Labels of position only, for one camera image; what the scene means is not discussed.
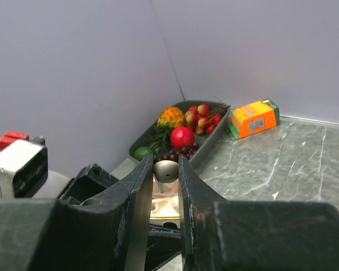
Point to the dark grey fruit tray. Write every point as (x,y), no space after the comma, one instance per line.
(206,142)

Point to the orange sponge pack back left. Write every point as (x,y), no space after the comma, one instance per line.
(254,118)

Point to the red apple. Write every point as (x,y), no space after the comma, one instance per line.
(182,137)

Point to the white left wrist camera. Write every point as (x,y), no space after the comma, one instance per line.
(23,165)

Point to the dark purple grape bunch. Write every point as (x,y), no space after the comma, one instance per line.
(188,152)

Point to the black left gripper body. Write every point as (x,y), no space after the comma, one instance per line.
(90,181)

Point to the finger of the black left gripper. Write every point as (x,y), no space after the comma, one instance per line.
(163,245)

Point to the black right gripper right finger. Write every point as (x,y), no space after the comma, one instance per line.
(220,234)

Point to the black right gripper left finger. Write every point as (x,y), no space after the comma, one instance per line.
(108,231)

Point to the green avocado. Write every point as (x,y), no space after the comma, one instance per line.
(144,151)

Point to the red yellow lychee bunch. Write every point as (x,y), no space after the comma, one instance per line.
(203,119)

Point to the beige earbud charging case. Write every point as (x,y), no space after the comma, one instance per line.
(165,204)

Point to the orange yellow flower pineapple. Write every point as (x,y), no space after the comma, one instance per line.
(170,119)

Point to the beige earbud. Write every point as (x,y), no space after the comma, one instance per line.
(165,171)

